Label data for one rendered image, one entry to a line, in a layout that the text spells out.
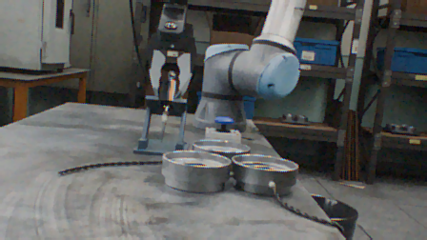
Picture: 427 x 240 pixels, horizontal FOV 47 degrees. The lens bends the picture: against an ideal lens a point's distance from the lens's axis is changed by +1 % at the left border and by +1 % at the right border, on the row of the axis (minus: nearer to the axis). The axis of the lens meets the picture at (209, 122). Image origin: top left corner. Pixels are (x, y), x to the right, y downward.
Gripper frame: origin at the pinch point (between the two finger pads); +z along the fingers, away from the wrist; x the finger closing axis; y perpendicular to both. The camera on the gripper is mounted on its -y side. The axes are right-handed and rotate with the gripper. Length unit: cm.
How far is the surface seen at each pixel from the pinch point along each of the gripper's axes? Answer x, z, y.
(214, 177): -10.7, 9.4, -31.6
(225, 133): -12.4, 7.4, -3.0
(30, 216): 9.5, 11.8, -47.6
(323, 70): -100, -3, 324
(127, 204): 0.2, 11.8, -40.1
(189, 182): -7.1, 10.2, -32.4
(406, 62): -172, -17, 337
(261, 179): -17.6, 9.3, -30.1
